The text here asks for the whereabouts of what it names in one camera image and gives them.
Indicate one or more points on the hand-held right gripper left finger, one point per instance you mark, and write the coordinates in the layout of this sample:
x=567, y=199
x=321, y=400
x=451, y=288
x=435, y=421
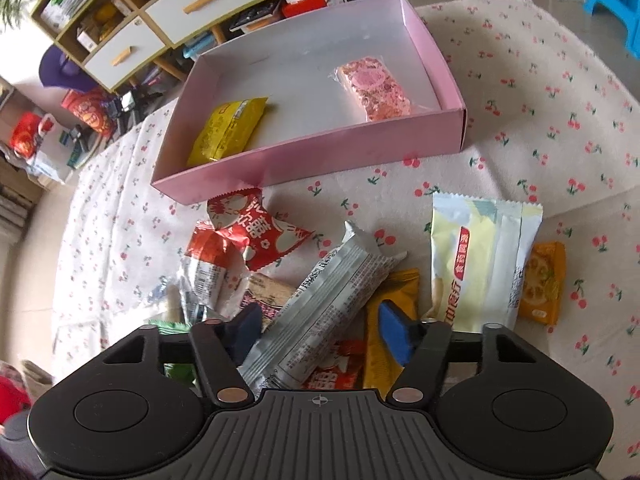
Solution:
x=245, y=327

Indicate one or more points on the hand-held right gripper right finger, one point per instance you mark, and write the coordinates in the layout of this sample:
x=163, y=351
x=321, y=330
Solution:
x=395, y=332

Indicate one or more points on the golden orange snack packet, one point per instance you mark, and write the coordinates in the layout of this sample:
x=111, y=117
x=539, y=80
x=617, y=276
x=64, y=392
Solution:
x=390, y=375

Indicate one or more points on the red and white snack packet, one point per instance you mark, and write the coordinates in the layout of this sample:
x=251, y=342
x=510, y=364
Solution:
x=210, y=265

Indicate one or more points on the silver snack bar packet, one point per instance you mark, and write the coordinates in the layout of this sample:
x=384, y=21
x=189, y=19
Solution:
x=325, y=305

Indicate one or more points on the red triangular candy packet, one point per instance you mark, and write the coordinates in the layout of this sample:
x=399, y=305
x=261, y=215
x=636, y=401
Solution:
x=250, y=227

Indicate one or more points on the pink cardboard box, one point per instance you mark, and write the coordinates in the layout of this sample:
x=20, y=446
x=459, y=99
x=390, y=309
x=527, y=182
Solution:
x=325, y=165

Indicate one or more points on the brown snack packet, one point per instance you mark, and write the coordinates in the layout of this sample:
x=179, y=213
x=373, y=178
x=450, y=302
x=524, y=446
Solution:
x=267, y=292

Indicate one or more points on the small red candy packet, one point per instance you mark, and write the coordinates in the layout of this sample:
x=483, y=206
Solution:
x=337, y=367

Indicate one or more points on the clear plastic wrapper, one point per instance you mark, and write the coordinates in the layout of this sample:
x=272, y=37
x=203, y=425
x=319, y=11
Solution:
x=167, y=297

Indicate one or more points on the orange cracker packet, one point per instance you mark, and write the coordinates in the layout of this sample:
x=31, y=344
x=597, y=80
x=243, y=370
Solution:
x=545, y=280

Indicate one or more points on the cherry print mat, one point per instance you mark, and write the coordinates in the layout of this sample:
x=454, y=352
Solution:
x=525, y=135

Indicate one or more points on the pink nougat packet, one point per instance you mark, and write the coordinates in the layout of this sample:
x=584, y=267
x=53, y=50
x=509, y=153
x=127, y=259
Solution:
x=372, y=85

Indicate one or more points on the black gadget on stand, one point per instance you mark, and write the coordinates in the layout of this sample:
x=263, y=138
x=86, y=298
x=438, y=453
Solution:
x=131, y=105

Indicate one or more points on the red patterned bag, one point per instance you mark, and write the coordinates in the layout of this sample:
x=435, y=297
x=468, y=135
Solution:
x=90, y=110

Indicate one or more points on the clear bin with blue lid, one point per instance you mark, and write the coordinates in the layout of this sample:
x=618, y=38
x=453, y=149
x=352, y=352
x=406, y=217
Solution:
x=197, y=47

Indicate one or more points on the red and white plastic bag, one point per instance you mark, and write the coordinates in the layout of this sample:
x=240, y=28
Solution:
x=27, y=135

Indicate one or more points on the red flat box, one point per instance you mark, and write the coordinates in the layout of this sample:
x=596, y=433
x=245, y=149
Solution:
x=315, y=2

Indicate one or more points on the wooden cabinet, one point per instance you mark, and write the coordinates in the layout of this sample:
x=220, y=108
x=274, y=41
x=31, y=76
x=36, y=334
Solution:
x=65, y=35

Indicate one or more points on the green potted plant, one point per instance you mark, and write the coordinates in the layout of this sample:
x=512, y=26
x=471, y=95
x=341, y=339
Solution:
x=12, y=2

